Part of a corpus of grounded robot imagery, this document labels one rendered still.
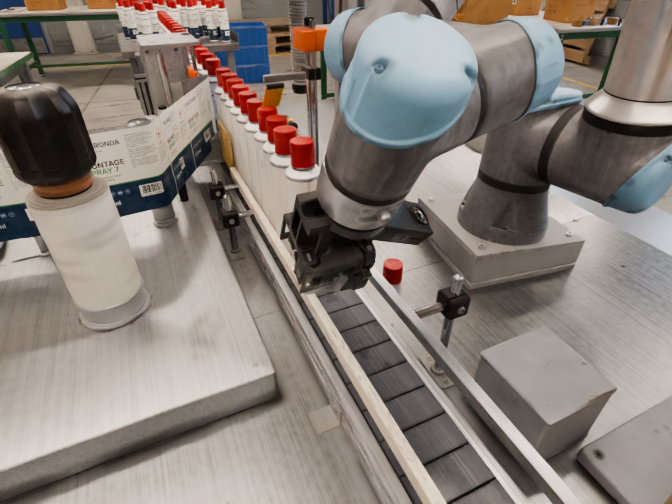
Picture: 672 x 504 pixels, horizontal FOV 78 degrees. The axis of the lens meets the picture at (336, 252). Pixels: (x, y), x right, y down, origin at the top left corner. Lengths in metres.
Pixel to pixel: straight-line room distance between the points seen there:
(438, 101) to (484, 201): 0.49
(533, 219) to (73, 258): 0.65
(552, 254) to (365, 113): 0.58
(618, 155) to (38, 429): 0.73
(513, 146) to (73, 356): 0.66
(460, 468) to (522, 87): 0.34
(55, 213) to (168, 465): 0.30
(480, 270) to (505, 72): 0.43
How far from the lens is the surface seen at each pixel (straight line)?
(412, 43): 0.27
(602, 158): 0.63
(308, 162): 0.56
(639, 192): 0.62
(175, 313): 0.62
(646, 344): 0.75
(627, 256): 0.94
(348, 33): 0.44
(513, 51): 0.34
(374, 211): 0.33
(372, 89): 0.25
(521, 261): 0.75
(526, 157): 0.68
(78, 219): 0.54
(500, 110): 0.33
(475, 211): 0.73
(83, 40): 8.45
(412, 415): 0.49
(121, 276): 0.59
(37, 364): 0.63
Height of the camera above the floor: 1.28
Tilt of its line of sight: 36 degrees down
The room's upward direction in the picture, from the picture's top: straight up
